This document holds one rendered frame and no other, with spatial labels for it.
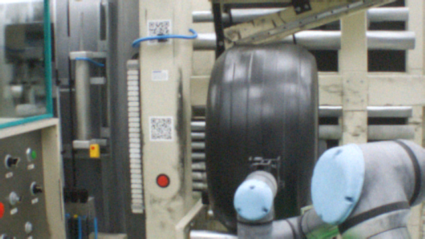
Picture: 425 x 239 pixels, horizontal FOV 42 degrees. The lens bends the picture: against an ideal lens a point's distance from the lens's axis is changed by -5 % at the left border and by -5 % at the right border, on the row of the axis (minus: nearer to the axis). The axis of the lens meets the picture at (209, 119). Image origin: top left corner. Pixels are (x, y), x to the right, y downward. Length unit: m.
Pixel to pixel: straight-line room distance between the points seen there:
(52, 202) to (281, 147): 0.69
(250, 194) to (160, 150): 0.66
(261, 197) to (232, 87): 0.48
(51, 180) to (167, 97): 0.43
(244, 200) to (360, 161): 0.37
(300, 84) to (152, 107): 0.47
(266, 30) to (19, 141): 0.97
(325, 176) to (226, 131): 0.67
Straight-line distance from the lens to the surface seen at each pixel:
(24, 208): 1.64
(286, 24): 2.09
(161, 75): 1.76
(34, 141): 1.68
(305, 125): 1.53
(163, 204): 1.81
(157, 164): 1.79
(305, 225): 1.24
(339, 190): 0.86
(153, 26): 1.77
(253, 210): 1.17
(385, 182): 0.88
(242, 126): 1.52
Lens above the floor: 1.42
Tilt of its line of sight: 6 degrees down
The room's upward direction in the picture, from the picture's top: 1 degrees counter-clockwise
